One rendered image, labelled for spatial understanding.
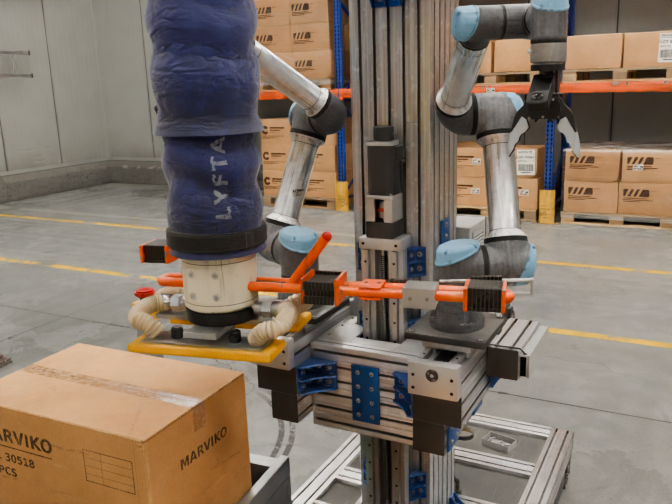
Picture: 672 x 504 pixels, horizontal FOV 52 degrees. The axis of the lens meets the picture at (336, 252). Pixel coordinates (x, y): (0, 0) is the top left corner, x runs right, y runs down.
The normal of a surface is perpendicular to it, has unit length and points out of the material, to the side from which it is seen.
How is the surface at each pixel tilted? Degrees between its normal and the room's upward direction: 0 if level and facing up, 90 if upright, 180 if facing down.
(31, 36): 90
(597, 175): 90
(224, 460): 90
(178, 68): 75
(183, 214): 97
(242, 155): 70
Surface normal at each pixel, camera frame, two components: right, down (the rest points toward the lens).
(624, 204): -0.47, 0.21
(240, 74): 0.74, -0.03
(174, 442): 0.90, 0.07
